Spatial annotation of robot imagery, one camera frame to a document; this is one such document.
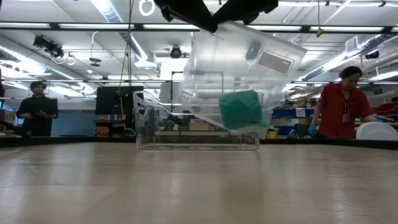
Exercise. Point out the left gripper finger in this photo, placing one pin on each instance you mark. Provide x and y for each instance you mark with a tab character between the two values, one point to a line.
196	14

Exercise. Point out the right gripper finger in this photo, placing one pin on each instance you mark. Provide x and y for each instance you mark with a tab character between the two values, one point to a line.
237	11

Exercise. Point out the clear plastic zip bag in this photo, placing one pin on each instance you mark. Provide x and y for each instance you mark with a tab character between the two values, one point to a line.
224	62

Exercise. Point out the teal bandage roll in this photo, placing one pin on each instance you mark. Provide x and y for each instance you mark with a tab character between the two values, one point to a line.
241	109

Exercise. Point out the yellow hook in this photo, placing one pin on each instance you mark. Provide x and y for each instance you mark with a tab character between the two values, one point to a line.
319	31

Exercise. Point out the white air vent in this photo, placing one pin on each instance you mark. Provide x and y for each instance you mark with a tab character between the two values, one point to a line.
352	44

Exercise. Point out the blue storage bins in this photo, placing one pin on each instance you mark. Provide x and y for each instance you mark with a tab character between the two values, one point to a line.
284	112

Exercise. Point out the black monitor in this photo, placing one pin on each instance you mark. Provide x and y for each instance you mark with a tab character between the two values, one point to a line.
109	99

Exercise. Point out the black ceiling speaker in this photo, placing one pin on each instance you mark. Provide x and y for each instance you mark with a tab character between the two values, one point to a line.
372	55

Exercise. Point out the black ceiling device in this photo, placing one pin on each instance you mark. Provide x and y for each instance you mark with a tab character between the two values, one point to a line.
49	48

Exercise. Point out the clear plastic tray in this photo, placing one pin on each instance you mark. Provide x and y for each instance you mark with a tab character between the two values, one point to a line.
149	130

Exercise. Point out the person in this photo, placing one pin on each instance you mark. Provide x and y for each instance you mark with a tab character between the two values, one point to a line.
37	115
339	109

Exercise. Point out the blue glove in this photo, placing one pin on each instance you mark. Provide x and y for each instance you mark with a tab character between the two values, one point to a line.
311	130

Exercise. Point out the red boxes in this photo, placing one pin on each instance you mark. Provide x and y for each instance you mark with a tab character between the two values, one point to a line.
101	131

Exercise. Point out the red bin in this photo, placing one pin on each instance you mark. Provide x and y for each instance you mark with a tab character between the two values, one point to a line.
387	109

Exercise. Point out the white round lid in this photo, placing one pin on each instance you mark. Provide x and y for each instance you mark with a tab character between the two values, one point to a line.
376	132

